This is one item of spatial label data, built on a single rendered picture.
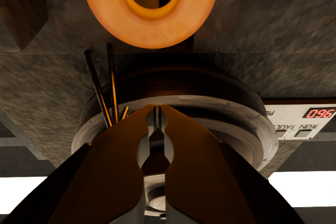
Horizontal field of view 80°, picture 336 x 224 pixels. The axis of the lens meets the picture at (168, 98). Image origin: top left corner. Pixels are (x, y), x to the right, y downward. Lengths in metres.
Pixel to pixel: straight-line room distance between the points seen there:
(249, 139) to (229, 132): 0.05
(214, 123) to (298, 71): 0.29
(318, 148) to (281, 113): 9.23
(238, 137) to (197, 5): 0.25
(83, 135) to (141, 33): 0.24
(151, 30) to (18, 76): 0.40
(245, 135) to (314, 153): 9.25
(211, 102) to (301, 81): 0.32
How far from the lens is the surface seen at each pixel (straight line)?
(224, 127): 0.37
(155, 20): 0.27
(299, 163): 9.06
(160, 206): 0.49
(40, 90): 0.61
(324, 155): 9.79
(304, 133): 0.79
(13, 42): 0.31
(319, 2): 0.42
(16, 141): 6.55
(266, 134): 0.46
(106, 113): 0.31
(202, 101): 0.34
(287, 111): 0.66
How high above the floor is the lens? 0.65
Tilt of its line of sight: 47 degrees up
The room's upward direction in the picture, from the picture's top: 180 degrees counter-clockwise
